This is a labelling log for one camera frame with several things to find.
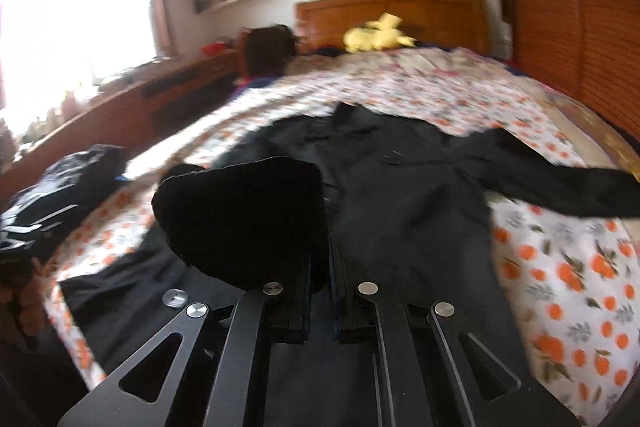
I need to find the black double-breasted coat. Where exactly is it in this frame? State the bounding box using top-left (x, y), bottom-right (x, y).
top-left (62, 104), bottom-right (639, 426)

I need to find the person's left hand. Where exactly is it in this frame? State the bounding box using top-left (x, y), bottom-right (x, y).
top-left (1, 258), bottom-right (47, 337)

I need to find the orange print bed sheet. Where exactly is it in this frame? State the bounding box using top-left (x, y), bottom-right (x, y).
top-left (44, 76), bottom-right (639, 426)

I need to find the folded black garment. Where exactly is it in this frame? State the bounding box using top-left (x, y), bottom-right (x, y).
top-left (1, 144), bottom-right (127, 261)

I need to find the wooden desk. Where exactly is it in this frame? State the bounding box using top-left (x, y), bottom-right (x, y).
top-left (1, 50), bottom-right (238, 202)

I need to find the floral blanket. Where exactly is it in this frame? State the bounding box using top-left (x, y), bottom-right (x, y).
top-left (284, 45), bottom-right (640, 183)

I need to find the red bowl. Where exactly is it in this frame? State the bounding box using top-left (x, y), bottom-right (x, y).
top-left (201, 40), bottom-right (229, 57)

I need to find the black backpack on chair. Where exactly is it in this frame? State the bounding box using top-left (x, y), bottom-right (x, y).
top-left (236, 24), bottom-right (296, 80)

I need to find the yellow Pikachu plush toy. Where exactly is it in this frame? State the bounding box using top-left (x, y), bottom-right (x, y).
top-left (343, 13), bottom-right (416, 53)

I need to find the wooden bed headboard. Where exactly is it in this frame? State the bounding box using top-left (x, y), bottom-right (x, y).
top-left (294, 0), bottom-right (494, 56)

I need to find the window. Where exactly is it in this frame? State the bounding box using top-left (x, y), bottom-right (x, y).
top-left (1, 0), bottom-right (175, 132)

